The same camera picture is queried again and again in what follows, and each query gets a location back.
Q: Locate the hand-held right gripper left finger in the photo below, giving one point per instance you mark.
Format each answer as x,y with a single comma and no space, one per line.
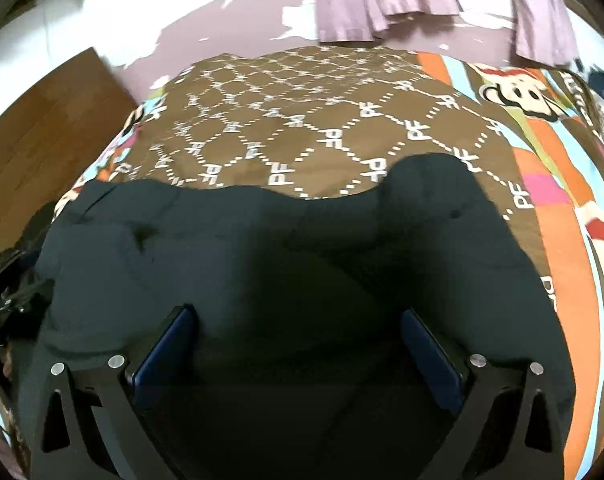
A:
164,360

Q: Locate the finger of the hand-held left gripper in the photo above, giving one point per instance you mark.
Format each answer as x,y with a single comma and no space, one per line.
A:
16,272

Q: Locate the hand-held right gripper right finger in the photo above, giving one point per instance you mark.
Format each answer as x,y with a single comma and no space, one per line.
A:
432,360

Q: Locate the dark hooded sweatshirt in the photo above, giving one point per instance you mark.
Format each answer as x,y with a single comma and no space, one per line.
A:
302,260

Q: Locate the brown wooden headboard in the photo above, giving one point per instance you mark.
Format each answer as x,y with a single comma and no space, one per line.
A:
46,135

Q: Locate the printed cartoon blanket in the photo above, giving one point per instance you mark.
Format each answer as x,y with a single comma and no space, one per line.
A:
307,110

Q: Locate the narrow purple curtain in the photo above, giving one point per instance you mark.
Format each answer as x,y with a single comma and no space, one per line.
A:
542,10

